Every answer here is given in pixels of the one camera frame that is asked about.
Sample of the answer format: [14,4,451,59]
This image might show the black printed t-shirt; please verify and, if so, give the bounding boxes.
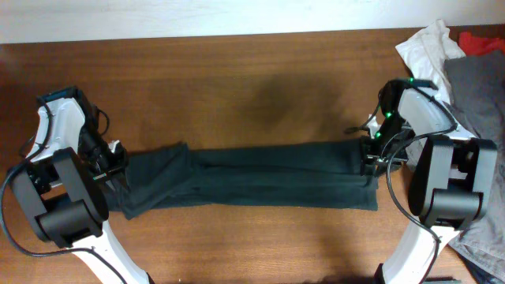
[103,140,378,219]

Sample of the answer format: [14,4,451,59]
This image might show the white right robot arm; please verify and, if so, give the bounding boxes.
[360,78,498,284]

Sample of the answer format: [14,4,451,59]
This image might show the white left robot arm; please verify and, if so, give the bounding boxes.
[1,87,152,283]

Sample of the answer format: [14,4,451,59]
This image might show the white garment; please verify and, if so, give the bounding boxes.
[395,19,466,105]

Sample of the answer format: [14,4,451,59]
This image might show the dark grey garment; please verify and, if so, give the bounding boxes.
[444,51,504,142]

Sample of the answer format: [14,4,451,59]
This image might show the grey denim shorts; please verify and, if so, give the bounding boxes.
[404,98,505,277]

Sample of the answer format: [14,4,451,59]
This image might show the red garment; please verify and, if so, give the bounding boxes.
[458,32,504,56]

